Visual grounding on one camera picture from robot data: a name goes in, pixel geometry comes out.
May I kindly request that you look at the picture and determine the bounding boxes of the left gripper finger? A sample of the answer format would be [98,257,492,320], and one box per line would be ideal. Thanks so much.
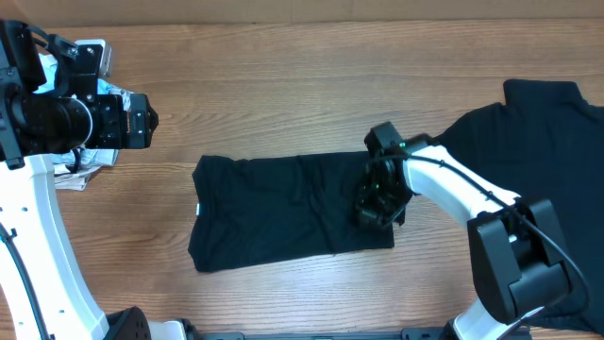
[127,122,157,149]
[128,93,159,124]

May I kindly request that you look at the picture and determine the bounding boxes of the black t-shirt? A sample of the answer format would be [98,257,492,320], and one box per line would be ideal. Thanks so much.
[188,152,394,273]

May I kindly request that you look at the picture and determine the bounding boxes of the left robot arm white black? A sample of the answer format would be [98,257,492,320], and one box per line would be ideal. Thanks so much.
[1,20,196,340]

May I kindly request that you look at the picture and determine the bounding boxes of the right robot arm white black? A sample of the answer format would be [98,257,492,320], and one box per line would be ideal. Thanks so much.
[355,122,591,340]

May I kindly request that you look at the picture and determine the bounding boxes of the black clothes pile right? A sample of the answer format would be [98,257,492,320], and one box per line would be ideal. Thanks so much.
[437,79,603,333]

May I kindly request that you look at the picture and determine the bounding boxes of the folded blue denim jeans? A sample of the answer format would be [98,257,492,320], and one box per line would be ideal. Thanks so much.
[51,148,119,167]

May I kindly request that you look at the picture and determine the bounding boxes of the folded pale pink garment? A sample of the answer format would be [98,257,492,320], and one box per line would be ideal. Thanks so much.
[54,164,101,191]

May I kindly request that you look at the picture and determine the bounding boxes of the light blue crumpled shirt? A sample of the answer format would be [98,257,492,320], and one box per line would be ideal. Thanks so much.
[36,54,132,111]

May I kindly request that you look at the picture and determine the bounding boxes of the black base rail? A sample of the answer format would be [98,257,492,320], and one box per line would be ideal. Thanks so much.
[198,328,450,340]

